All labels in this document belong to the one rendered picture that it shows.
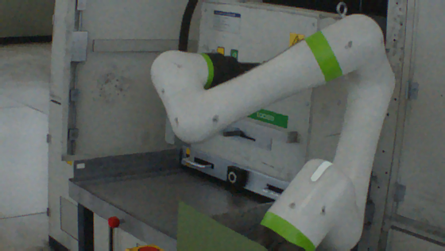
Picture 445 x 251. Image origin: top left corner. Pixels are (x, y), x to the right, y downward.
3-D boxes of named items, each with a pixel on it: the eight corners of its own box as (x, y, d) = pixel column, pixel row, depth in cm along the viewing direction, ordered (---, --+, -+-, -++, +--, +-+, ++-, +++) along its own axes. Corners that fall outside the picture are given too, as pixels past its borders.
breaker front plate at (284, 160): (299, 192, 203) (315, 16, 193) (187, 152, 238) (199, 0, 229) (303, 191, 204) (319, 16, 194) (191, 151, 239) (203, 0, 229)
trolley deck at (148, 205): (195, 270, 174) (197, 248, 173) (68, 197, 219) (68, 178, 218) (371, 222, 218) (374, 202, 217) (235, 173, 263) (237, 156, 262)
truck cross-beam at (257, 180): (304, 210, 202) (307, 190, 201) (180, 164, 241) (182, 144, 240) (316, 207, 205) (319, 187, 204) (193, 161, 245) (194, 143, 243)
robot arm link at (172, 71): (158, 41, 174) (136, 68, 182) (176, 86, 170) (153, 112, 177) (204, 40, 183) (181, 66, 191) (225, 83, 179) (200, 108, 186)
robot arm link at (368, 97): (358, 266, 165) (403, 78, 189) (346, 239, 153) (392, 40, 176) (307, 260, 171) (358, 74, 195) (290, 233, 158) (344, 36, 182)
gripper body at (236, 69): (207, 83, 193) (234, 81, 199) (230, 88, 187) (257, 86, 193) (209, 53, 191) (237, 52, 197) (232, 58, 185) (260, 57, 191)
